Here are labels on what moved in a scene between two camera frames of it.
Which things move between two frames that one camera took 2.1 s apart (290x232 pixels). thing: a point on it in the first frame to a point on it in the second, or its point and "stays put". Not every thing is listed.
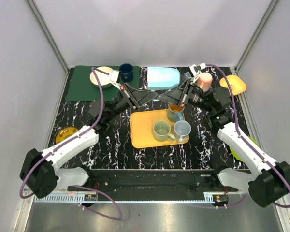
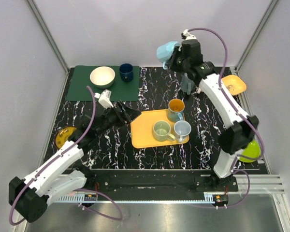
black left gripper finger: (139, 94) to (131, 112)
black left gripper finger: (142, 97) to (133, 115)
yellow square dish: (237, 85) stays put
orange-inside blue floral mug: (175, 112) stays put
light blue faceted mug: (161, 78) to (165, 51)
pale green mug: (161, 130) stays put
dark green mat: (81, 88) stays put
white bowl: (104, 79) stays put
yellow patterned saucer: (65, 132) stays put
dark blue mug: (127, 72) stays put
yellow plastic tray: (141, 128) stays put
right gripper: (175, 96) to (171, 66)
